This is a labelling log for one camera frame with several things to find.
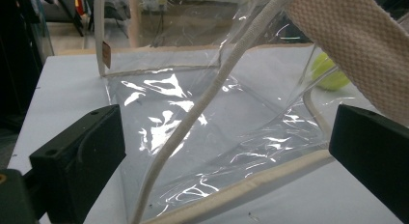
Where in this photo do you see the clear plastic tote bag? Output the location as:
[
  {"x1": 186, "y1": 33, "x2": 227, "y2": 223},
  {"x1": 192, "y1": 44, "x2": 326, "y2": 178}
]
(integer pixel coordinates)
[{"x1": 93, "y1": 0, "x2": 409, "y2": 224}]

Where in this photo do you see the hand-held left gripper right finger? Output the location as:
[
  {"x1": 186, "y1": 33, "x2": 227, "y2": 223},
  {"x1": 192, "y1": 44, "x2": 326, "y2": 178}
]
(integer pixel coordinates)
[{"x1": 328, "y1": 103, "x2": 409, "y2": 224}]

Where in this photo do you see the yellow-green tennis ball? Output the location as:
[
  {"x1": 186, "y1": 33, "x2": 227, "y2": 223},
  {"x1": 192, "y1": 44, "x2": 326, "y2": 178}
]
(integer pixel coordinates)
[{"x1": 310, "y1": 52, "x2": 351, "y2": 92}]

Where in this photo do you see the black office chair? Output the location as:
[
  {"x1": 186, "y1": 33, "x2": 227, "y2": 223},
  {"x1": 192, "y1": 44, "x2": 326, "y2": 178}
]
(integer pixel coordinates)
[{"x1": 30, "y1": 0, "x2": 85, "y2": 38}]

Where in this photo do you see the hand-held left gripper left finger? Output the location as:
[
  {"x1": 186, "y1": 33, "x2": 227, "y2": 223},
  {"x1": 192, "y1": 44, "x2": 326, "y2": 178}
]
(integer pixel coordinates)
[{"x1": 28, "y1": 103, "x2": 127, "y2": 224}]

